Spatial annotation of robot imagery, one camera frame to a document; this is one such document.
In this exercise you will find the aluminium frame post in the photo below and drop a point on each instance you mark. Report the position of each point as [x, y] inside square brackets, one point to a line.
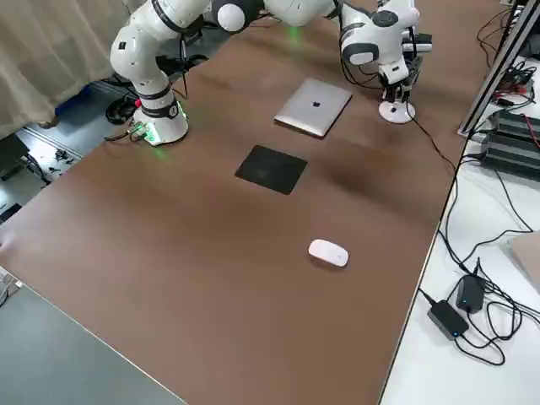
[493, 71]

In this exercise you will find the black power brick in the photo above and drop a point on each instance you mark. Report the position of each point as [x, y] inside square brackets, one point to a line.
[510, 158]
[514, 126]

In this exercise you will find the grey flat device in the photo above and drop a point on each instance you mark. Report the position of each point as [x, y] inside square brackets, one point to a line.
[527, 261]

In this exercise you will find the white computer mouse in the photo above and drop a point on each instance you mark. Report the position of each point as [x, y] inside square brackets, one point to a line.
[328, 252]

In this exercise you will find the black adapter with blue light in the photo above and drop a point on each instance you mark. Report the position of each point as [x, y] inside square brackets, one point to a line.
[448, 320]
[470, 293]

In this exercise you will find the black mouse pad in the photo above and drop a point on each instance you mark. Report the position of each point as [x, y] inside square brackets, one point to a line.
[270, 169]

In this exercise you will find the white side table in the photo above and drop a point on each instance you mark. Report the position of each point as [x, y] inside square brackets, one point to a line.
[464, 379]

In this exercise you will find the beige curtain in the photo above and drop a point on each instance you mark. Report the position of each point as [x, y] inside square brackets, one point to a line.
[50, 50]

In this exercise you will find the blue plastic crate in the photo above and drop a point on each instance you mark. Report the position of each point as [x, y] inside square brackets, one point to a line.
[73, 103]

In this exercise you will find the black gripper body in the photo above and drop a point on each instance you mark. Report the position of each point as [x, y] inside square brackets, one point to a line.
[415, 69]

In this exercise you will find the silver closed laptop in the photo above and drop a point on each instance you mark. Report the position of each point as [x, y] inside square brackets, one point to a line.
[312, 107]

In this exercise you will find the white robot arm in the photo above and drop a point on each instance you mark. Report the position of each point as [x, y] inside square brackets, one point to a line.
[143, 55]
[371, 38]

